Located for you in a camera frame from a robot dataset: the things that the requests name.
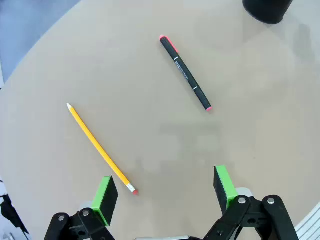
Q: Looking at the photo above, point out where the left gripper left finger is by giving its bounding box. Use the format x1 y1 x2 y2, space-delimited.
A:
44 175 119 240

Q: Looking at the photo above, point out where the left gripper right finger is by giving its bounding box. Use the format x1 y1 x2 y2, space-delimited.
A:
202 165 300 240

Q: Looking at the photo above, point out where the yellow pencil with pink eraser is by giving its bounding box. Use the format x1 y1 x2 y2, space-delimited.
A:
66 102 139 196

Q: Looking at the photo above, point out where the black marker with pink caps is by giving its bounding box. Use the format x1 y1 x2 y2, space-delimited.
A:
159 34 213 112

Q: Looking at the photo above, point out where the black mesh pen holder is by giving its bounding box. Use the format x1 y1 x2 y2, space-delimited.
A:
241 0 295 25

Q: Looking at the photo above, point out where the white grooved base platform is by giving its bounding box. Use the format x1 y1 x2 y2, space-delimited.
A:
294 202 320 240

